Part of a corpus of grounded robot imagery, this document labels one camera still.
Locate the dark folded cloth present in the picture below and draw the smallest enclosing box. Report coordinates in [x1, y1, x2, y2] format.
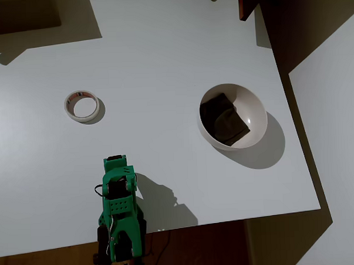
[198, 91, 252, 148]

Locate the black table clamp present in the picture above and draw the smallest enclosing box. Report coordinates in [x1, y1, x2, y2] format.
[91, 225, 113, 265]

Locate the reddish wooden board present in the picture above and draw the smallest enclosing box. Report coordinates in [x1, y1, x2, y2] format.
[238, 0, 262, 22]

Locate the white round bowl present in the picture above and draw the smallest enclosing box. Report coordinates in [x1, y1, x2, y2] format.
[195, 81, 269, 152]

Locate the thin black cable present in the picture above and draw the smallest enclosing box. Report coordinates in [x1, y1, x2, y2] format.
[150, 230, 172, 259]

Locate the dark brown furniture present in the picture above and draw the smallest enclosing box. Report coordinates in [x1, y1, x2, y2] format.
[0, 0, 63, 36]

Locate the white tape roll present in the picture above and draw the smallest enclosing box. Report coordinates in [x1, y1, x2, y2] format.
[63, 90, 101, 124]

